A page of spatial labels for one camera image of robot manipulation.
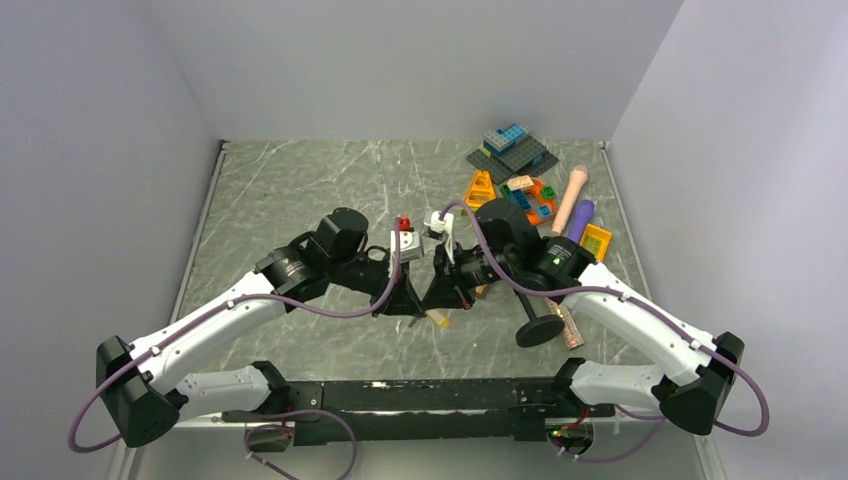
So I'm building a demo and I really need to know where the gold toy microphone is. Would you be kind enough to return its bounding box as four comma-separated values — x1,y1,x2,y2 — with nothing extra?
473,284,492,299

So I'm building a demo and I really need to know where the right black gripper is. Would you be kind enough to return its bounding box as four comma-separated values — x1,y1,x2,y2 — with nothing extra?
421,238,518,310

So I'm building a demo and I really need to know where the pink toy microphone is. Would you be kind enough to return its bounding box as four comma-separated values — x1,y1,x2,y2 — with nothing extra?
552,165,589,235

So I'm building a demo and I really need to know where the yellow key tag with keyring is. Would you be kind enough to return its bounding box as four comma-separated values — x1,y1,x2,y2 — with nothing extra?
427,309,450,329

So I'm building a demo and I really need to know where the blue grey lego stack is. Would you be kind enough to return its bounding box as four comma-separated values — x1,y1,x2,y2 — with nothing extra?
482,124,531,156

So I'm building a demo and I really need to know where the black microphone stand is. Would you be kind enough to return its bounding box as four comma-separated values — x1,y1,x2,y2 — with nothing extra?
515,293,565,348

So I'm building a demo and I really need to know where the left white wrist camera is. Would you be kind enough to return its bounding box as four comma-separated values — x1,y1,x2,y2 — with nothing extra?
389,215,425,264

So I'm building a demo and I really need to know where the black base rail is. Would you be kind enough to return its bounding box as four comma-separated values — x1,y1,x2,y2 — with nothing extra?
231,360,631,446

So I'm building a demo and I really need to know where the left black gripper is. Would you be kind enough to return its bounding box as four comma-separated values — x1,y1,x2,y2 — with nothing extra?
330,251,426,318

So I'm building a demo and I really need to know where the glitter filled tube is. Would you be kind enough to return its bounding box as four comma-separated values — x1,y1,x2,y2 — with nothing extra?
545,298,585,350

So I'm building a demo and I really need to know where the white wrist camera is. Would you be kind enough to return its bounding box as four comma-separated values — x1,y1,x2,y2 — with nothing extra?
389,215,425,264
424,211,456,264

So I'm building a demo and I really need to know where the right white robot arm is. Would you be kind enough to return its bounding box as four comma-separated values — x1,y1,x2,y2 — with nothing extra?
423,199,764,435

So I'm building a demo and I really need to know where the yellow window toy block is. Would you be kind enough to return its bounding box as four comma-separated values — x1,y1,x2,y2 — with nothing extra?
579,223,612,262

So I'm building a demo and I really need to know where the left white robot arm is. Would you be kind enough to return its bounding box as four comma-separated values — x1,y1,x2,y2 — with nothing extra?
96,207,424,447

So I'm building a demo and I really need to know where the dark grey lego baseplate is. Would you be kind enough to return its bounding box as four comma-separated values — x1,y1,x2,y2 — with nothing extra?
466,136,560,184

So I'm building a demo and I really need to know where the orange triangular toy block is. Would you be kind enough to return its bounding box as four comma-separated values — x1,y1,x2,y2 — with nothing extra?
463,170,497,211

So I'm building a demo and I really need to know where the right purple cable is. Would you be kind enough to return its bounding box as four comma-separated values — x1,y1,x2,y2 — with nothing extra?
440,200,771,439

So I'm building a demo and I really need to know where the purple toy microphone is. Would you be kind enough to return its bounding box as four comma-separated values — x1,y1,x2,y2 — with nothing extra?
567,199,595,244

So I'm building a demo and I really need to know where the orange ring toy with bricks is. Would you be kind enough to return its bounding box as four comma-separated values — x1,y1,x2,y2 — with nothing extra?
498,175,557,226

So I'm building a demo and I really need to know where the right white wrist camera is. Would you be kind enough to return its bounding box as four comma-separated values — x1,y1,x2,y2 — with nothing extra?
424,211,456,264

